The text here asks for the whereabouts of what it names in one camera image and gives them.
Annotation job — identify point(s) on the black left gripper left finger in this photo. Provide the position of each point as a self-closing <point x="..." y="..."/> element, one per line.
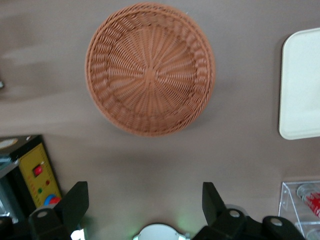
<point x="72" y="200"/>

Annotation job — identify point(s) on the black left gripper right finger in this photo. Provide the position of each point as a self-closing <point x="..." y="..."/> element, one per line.
<point x="215" y="205"/>

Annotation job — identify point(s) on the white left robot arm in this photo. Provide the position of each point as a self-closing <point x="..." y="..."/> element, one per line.
<point x="160" y="233"/>

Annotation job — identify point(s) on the brown round wicker basket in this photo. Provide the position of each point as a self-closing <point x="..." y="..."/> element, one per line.
<point x="150" y="75"/>

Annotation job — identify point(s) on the cream rectangular tray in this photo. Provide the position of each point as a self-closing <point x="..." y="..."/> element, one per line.
<point x="302" y="87"/>

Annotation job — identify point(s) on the clear acrylic bottle rack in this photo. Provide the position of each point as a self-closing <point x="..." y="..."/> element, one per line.
<point x="287" y="200"/>

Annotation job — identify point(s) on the red cola bottle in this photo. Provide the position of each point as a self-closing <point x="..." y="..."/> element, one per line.
<point x="311" y="200"/>
<point x="313" y="234"/>

